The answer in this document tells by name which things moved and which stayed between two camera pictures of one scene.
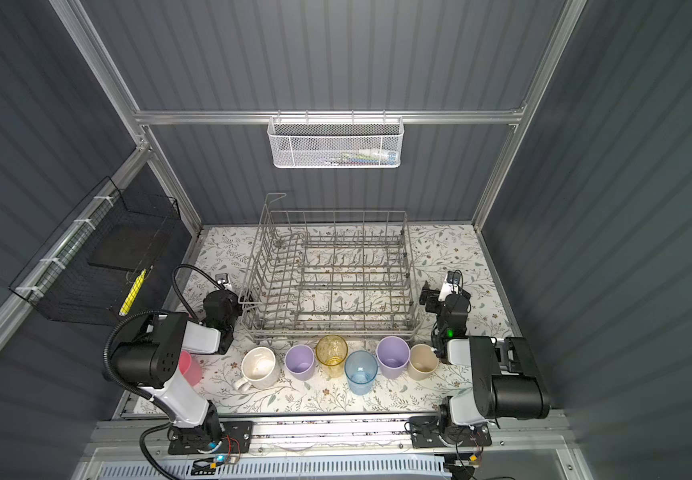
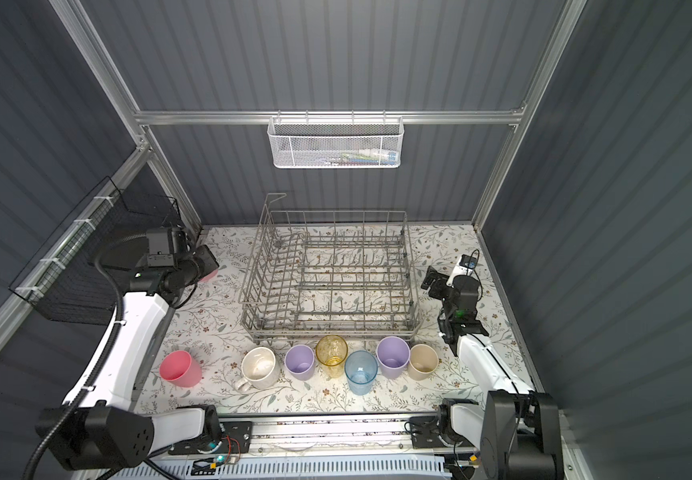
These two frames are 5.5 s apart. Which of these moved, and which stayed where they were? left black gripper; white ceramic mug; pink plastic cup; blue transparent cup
Moved: left black gripper
Stayed: pink plastic cup; white ceramic mug; blue transparent cup
